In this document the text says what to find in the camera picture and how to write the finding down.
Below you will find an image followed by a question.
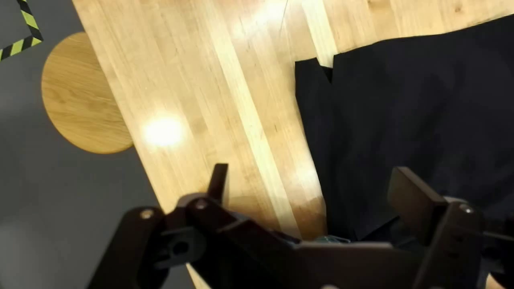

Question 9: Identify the round wooden stool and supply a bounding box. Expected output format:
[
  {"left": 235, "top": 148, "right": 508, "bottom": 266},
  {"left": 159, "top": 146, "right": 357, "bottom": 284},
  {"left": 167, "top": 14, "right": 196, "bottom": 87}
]
[{"left": 40, "top": 30, "right": 135, "bottom": 156}]

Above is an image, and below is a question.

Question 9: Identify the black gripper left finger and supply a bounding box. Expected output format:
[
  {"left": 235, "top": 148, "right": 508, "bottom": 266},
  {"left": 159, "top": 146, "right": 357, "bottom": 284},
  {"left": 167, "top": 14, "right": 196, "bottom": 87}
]
[{"left": 87, "top": 162, "right": 302, "bottom": 289}]

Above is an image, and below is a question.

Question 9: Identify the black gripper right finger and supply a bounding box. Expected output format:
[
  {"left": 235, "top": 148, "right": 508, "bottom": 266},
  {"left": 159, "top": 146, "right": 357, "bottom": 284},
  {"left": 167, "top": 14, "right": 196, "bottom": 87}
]
[{"left": 387, "top": 164, "right": 514, "bottom": 289}]

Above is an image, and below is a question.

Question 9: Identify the black folded garment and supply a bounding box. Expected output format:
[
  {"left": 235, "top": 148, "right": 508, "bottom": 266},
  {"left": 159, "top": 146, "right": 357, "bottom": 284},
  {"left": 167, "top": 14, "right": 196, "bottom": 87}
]
[{"left": 293, "top": 13, "right": 514, "bottom": 244}]

